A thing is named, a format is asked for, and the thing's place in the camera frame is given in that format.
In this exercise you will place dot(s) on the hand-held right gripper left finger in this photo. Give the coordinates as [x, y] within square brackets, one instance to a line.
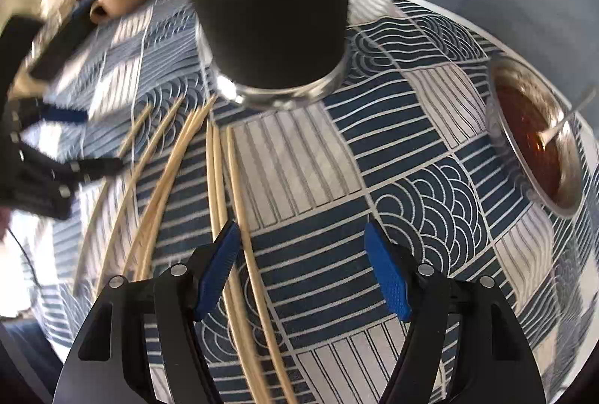
[217, 273]

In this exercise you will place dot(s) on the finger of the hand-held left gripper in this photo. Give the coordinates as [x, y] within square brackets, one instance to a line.
[63, 114]
[51, 179]

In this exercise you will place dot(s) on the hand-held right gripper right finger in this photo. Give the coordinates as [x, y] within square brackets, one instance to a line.
[388, 277]

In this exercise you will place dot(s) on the black metal tumbler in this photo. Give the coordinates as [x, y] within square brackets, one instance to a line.
[271, 1]

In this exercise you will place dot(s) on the black flat object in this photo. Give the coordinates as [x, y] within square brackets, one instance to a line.
[61, 48]

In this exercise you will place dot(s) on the blue white patterned tablecloth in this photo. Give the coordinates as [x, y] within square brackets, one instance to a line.
[299, 179]

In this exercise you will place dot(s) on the metal bowl of sauce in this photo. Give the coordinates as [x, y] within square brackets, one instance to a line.
[570, 170]

